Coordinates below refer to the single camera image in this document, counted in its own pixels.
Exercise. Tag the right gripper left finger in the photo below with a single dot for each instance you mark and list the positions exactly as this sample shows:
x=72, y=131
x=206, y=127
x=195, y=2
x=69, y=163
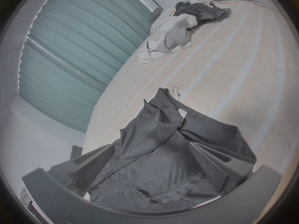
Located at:
x=88, y=169

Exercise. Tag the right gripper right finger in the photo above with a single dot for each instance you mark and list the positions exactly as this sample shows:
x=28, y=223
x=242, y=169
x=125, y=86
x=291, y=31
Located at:
x=217, y=169

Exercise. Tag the bed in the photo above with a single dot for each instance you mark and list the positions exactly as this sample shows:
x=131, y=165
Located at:
x=222, y=66

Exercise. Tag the pile of clothes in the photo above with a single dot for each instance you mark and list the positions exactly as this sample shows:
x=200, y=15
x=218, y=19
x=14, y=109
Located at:
x=179, y=31

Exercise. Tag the black chest of drawers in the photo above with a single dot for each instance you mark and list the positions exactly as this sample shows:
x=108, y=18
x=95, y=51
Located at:
x=76, y=150

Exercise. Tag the blue-green curtain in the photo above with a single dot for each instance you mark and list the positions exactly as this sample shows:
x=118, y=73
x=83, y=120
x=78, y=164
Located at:
x=93, y=31
x=58, y=90

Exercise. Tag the white printed pillow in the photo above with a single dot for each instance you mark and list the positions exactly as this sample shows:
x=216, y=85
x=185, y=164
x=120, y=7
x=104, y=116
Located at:
x=163, y=14

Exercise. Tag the grey bedside table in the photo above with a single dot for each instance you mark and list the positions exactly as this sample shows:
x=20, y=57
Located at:
x=156, y=13

